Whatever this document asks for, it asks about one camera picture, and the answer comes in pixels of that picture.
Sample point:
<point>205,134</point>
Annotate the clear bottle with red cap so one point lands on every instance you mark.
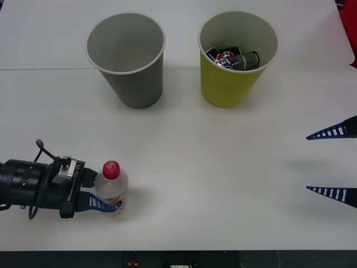
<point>111,192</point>

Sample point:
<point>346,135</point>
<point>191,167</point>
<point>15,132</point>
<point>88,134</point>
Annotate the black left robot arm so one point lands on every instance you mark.
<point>22,181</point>

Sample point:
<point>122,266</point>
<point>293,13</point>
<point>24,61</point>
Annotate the black can with red-blue emblem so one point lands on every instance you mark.
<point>224,56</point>

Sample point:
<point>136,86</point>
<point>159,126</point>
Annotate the yellow-green plastic bin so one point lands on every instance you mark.
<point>226,86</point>

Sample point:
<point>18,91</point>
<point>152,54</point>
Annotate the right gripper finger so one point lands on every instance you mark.
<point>340,194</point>
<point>338,130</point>

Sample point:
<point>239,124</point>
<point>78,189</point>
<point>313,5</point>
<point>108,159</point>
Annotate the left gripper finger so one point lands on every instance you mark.
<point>89,177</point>
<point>96,203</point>

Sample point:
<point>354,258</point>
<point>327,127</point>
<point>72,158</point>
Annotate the dark grey can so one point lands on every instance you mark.
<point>246,60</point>

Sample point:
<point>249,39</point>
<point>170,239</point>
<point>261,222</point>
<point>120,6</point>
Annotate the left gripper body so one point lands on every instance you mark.
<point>78,178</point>

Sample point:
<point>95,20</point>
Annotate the grey plastic bin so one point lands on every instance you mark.
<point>134,81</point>

